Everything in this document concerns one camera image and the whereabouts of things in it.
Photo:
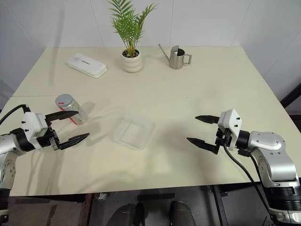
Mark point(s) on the cream ribbed plant pot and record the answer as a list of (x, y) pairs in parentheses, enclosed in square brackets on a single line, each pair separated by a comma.
[(132, 62)]

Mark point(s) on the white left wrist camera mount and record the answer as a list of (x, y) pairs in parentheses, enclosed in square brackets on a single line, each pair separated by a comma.
[(33, 124)]

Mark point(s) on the clear jar with grey lid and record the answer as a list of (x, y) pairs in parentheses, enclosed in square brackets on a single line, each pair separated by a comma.
[(81, 114)]

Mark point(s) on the clear plastic tray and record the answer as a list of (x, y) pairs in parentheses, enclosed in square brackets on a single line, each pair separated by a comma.
[(134, 131)]

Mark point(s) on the white rectangular box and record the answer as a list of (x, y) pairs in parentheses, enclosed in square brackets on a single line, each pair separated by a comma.
[(87, 65)]

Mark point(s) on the dark rounded shape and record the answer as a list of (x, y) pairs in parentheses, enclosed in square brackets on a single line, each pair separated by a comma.
[(124, 215), (181, 214)]

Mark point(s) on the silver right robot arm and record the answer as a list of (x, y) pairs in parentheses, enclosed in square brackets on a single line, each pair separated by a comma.
[(270, 146)]

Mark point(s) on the steel watering can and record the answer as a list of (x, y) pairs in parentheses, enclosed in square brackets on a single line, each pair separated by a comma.
[(176, 58)]

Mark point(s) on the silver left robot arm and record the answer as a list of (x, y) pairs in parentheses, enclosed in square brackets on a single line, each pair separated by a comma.
[(7, 143)]

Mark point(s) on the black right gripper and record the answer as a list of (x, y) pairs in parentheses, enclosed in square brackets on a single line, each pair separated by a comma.
[(223, 139)]

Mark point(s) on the green palm plant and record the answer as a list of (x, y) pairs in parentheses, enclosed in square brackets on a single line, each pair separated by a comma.
[(129, 26)]

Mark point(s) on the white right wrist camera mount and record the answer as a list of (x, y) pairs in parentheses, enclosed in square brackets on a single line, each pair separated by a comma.
[(231, 122)]

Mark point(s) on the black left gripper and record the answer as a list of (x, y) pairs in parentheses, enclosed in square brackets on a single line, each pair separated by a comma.
[(53, 139)]

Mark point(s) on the grey jar lid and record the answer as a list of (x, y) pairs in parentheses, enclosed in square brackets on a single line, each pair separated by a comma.
[(63, 101)]

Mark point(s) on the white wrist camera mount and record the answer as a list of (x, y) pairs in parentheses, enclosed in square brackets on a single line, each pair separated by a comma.
[(33, 124), (231, 122)]

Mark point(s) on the black metal table frame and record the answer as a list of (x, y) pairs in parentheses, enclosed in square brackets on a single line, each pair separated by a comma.
[(217, 204)]

